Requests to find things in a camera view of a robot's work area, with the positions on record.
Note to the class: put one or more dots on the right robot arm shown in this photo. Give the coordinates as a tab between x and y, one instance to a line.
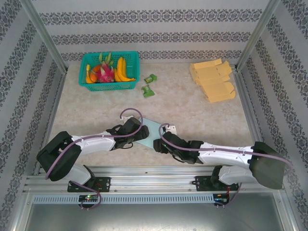
223	154

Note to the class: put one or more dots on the orange paper box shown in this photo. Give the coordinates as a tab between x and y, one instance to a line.
211	72

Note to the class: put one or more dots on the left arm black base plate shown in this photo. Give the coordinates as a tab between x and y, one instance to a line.
104	184

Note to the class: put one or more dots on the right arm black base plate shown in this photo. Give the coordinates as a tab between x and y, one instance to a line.
204	184

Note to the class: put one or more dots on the aluminium frame post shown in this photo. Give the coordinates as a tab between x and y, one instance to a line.
260	31
43	36

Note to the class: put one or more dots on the red orange fruit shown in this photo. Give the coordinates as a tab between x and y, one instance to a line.
95	69

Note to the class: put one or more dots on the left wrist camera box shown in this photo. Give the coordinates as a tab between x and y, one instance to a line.
126	118

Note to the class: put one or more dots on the light blue paper box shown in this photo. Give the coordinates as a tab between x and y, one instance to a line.
150	132

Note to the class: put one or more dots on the small yellow banana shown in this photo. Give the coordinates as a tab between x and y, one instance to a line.
88	68

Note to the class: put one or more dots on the grey metal panel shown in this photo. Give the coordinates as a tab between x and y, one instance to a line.
154	219

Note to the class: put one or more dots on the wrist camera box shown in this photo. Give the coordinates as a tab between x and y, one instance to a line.
171	130
126	118

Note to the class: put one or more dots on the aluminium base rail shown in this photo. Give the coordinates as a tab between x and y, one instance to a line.
154	180

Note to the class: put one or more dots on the teal plastic basket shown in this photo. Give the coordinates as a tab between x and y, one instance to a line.
108	87

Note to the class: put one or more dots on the pink dragon fruit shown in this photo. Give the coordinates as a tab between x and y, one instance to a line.
106	74

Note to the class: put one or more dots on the green snack packet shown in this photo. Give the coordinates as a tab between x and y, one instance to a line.
150	79
147	91

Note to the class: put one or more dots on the orange mango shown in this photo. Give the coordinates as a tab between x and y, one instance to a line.
91	78

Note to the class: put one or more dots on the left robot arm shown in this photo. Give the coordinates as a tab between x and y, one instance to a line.
96	144

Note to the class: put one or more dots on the aluminium side rail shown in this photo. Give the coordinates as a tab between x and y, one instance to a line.
247	108
55	106

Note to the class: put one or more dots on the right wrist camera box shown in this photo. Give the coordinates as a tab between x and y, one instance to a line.
171	130

